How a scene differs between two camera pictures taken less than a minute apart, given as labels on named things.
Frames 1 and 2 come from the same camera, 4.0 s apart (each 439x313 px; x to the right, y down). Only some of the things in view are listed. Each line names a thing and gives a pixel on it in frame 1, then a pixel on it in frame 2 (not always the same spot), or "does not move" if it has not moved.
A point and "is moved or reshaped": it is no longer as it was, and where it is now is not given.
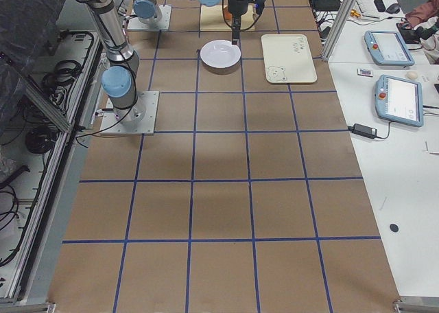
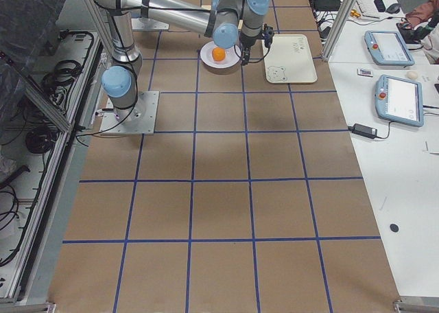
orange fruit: x=227 y=14 is moved or reshaped
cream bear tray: x=288 y=59 does not move
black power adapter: x=363 y=131 does not move
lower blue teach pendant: x=399 y=101 does not move
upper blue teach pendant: x=387 y=47 does not move
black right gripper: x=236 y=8 to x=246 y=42
